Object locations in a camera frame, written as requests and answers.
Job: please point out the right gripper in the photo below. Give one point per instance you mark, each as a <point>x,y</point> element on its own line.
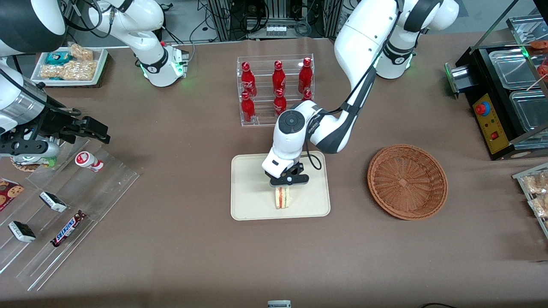
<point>55,121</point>

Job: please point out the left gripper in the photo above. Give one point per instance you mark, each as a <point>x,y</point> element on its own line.
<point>294,171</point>

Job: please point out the triangular sandwich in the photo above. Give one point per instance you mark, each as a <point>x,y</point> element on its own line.
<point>282,199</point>

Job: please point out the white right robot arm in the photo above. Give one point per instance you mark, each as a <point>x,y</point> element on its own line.
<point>147,47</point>

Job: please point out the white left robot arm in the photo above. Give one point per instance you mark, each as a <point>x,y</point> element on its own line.
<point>364,34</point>

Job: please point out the beige plastic tray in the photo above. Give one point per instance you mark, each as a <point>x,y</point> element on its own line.
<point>252,192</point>

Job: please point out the white snack tray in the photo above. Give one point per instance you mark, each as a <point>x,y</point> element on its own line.
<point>99,64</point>

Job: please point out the brown wicker basket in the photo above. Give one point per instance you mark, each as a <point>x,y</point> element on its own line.
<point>406,182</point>

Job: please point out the grey snack tray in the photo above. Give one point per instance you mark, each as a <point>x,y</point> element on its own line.
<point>520,176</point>

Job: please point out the white red yogurt bottle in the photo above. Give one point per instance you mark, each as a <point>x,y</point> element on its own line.
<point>87,161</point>

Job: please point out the clear acrylic bottle rack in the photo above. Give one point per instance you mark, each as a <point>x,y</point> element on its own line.
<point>261,122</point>

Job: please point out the large puffed rice snack pack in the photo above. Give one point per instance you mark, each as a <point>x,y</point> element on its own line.
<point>75,70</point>

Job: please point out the green white snack pack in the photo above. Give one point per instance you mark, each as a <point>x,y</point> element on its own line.
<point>32,162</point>

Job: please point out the clear acrylic tiered stand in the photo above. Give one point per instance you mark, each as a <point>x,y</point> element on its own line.
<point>98,192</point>

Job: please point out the red cola bottle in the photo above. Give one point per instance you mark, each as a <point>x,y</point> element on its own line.
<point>280,102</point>
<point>278,79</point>
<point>248,81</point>
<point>305,77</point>
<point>247,109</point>
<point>307,95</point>

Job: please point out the teal snack packet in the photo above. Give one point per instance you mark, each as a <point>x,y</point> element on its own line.
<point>58,57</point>

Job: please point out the small puffed rice snack pack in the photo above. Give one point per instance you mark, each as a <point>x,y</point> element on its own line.
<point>82,52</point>

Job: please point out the black white snack bar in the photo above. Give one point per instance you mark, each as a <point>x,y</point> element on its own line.
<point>22,232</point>
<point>53,202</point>

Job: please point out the chocolate chip cookie packet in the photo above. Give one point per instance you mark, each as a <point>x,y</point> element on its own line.
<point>9,193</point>

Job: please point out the snickers chocolate bar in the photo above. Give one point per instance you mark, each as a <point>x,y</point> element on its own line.
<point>68,229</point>

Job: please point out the grey white device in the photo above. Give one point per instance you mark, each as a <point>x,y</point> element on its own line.
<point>279,304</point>

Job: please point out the white power strip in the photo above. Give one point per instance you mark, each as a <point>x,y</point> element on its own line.
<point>276,31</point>

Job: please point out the black food warmer machine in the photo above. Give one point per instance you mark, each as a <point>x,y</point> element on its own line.
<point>471,83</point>

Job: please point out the clear plastic container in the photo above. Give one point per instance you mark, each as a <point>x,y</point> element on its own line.
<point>511,68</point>
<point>531,111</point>

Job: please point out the wrapped pastry pack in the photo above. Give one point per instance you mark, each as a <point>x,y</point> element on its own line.
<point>540,206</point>
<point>537,183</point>

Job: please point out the red skewered sausage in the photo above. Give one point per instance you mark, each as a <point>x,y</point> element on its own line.
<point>540,44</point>
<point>543,68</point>

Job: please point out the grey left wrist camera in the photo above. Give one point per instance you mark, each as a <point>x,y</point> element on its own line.
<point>295,179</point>

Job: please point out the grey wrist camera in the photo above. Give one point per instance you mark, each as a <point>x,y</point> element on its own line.
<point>30,148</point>
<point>295,179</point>

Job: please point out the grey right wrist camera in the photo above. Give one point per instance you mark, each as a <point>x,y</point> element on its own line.
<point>30,148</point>

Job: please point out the aluminium frame rack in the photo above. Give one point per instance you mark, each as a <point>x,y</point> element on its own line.
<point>222,19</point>

